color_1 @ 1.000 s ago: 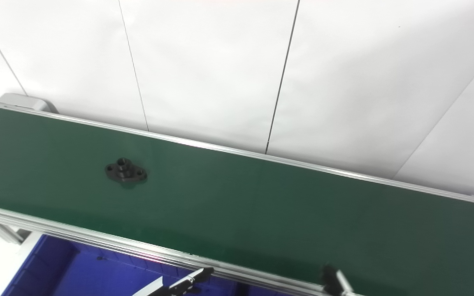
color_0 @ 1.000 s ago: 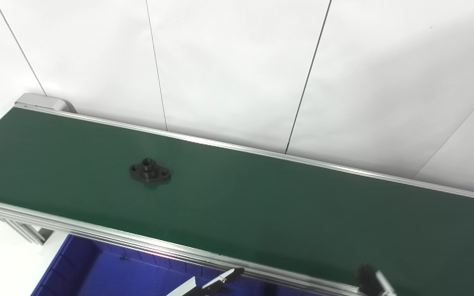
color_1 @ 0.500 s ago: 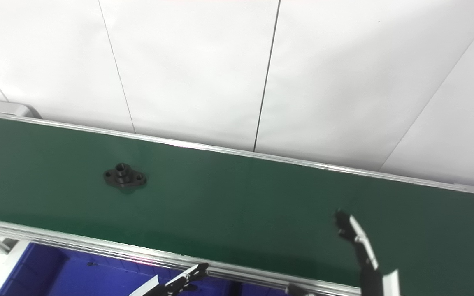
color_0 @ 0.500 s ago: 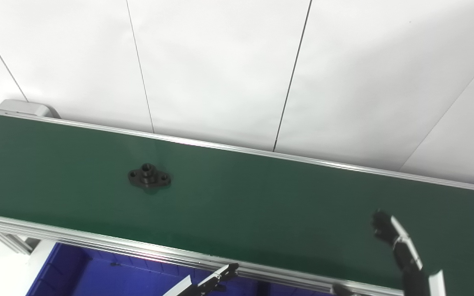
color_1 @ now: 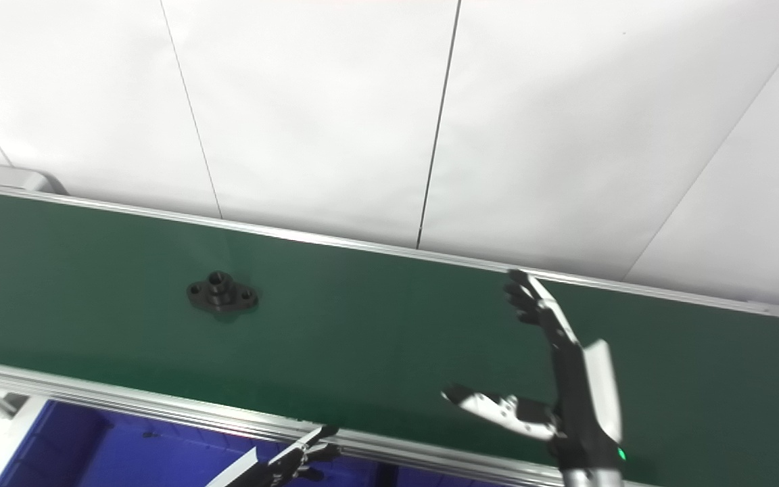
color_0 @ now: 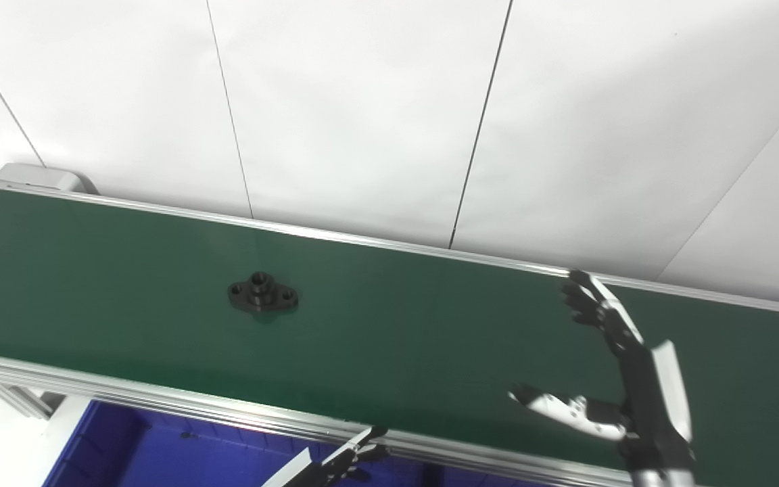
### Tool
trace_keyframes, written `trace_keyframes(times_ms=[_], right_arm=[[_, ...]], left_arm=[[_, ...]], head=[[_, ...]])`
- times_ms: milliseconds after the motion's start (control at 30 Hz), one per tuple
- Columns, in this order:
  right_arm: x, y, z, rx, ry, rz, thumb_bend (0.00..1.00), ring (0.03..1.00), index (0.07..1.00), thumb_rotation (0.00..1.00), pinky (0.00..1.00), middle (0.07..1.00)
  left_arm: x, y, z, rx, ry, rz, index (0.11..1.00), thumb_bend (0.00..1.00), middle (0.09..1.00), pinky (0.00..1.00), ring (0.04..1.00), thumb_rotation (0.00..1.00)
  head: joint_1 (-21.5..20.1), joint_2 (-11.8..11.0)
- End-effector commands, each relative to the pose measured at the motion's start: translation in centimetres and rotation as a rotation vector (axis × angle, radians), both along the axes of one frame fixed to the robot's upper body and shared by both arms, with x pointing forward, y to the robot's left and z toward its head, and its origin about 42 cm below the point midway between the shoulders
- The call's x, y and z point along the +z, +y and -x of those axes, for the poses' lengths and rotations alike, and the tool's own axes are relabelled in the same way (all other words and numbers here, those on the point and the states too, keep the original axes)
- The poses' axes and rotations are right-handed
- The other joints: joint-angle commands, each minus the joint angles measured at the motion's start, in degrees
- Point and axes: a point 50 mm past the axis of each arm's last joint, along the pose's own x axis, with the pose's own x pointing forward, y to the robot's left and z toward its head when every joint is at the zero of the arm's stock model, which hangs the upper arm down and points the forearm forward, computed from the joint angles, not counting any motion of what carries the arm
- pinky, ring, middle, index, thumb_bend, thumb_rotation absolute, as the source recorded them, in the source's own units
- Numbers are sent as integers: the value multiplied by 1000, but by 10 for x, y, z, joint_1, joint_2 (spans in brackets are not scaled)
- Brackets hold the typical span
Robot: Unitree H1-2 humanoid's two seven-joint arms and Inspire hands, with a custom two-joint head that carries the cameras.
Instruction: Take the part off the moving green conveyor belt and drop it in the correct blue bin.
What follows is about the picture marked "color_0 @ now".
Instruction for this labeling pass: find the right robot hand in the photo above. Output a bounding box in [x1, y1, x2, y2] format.
[508, 271, 696, 469]

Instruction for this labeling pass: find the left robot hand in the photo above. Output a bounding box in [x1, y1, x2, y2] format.
[261, 426, 390, 487]

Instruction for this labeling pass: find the black flanged metal part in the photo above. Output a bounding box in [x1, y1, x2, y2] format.
[227, 271, 300, 315]

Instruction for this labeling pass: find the blue plastic bin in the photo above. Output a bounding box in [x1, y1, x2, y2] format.
[438, 465, 607, 487]
[41, 399, 434, 487]

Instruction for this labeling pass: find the green conveyor belt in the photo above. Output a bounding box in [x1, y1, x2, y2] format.
[0, 181, 779, 487]
[0, 188, 779, 487]

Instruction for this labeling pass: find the aluminium conveyor support leg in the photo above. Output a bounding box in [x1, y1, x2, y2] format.
[0, 377, 67, 421]

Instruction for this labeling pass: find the grey conveyor end housing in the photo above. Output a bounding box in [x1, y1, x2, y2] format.
[0, 162, 99, 197]

